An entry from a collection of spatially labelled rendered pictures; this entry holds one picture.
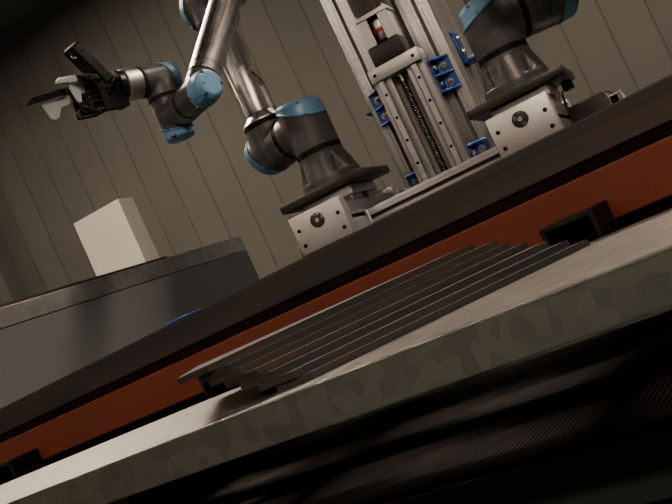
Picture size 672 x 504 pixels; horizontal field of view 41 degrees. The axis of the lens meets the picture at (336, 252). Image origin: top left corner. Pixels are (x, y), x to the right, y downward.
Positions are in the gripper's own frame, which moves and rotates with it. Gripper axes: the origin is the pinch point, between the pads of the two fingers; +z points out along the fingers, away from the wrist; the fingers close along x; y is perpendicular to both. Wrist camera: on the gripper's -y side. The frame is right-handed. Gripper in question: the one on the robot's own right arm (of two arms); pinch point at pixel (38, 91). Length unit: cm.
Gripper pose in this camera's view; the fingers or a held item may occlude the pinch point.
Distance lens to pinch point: 204.0
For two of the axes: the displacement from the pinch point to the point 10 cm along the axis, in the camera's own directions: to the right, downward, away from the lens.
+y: 3.3, 9.4, 0.6
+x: -6.5, 1.8, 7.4
